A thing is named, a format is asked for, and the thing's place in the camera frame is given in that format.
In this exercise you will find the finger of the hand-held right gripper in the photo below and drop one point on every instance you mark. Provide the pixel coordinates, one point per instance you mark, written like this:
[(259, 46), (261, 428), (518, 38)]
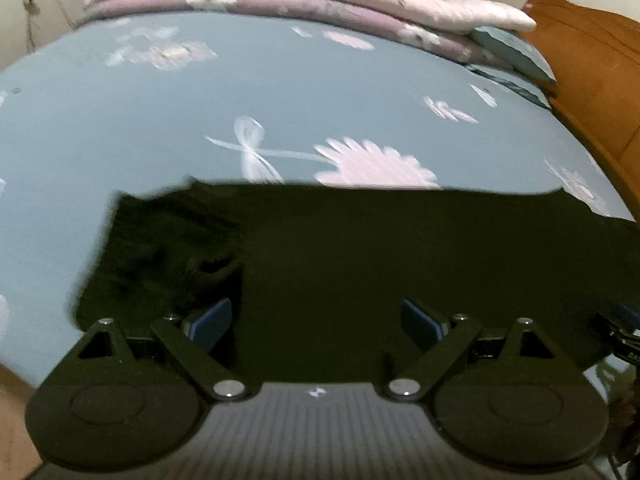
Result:
[(622, 310)]

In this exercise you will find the black knit sweater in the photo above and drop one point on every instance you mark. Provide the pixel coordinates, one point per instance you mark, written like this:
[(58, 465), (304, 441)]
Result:
[(375, 260)]

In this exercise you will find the wooden headboard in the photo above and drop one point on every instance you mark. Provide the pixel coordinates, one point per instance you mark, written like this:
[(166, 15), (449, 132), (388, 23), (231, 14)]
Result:
[(595, 70)]

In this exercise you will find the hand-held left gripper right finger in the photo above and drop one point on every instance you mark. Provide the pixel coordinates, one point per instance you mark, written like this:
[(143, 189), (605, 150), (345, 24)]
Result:
[(420, 321)]

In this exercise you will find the purple floral quilt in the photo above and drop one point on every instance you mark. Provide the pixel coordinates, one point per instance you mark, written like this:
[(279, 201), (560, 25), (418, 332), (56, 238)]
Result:
[(280, 10)]

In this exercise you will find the blue floral bed sheet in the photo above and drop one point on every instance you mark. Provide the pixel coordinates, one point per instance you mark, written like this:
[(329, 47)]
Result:
[(150, 125)]

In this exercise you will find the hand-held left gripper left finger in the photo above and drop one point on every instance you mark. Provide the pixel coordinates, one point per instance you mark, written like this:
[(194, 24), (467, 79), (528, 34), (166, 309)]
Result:
[(215, 321)]

